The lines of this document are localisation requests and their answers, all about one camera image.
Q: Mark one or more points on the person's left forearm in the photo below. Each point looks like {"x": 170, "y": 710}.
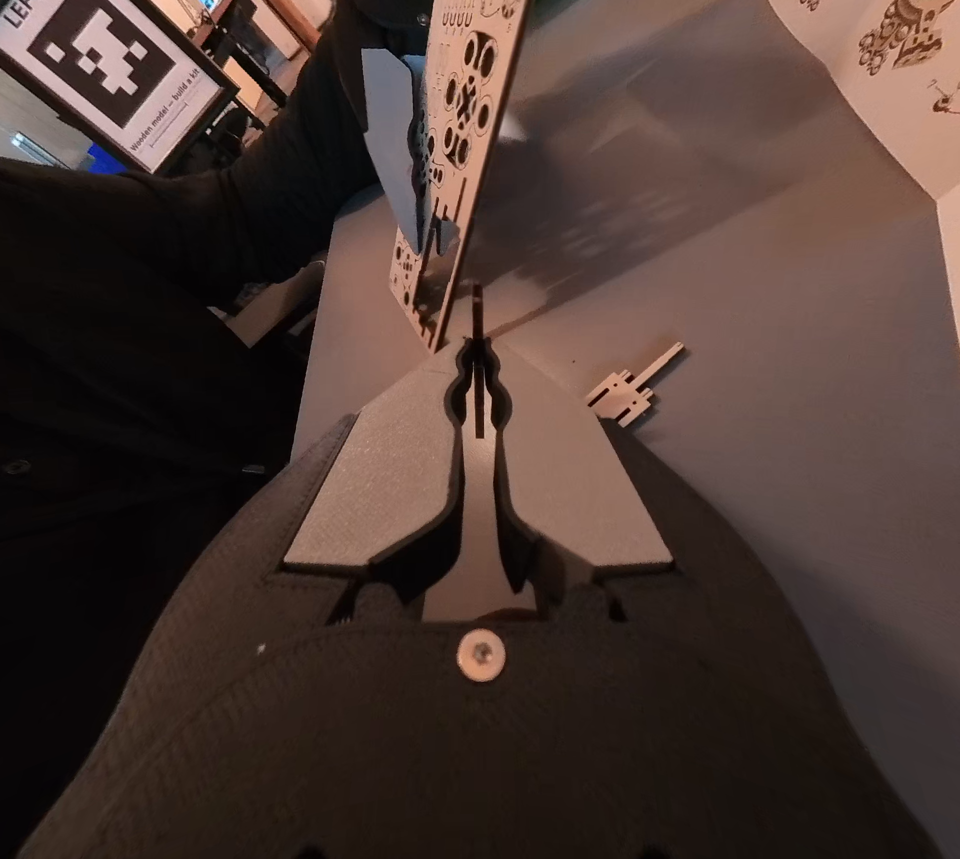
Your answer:
{"x": 225, "y": 214}

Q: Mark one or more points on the wooden part with long pin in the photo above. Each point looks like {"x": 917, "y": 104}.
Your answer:
{"x": 622, "y": 398}

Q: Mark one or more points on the folded paper instruction sheet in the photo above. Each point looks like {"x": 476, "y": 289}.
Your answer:
{"x": 892, "y": 71}

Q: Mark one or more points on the wooden part with printed text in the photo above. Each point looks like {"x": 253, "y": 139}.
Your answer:
{"x": 478, "y": 349}

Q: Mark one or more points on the laser-cut wooden parts sheet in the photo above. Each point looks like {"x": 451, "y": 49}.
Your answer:
{"x": 447, "y": 38}

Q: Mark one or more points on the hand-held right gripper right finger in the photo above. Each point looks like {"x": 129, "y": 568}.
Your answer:
{"x": 585, "y": 491}

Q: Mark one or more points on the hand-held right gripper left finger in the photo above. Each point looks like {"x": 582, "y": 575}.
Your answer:
{"x": 375, "y": 484}

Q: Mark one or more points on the black framed marker sign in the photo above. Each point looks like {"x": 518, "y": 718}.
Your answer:
{"x": 105, "y": 49}

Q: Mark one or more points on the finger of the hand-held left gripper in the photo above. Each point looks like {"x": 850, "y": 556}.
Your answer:
{"x": 448, "y": 238}
{"x": 390, "y": 124}

